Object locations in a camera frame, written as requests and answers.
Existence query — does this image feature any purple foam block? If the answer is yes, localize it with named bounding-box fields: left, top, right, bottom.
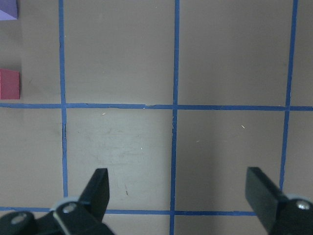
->
left=0, top=0, right=18, bottom=21

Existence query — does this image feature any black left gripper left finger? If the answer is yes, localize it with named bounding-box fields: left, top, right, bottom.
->
left=0, top=168, right=114, bottom=235

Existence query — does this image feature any pink foam block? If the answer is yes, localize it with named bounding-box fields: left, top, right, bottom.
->
left=0, top=69, right=20, bottom=100

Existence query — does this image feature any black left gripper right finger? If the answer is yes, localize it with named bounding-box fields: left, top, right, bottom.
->
left=245, top=167, right=313, bottom=235

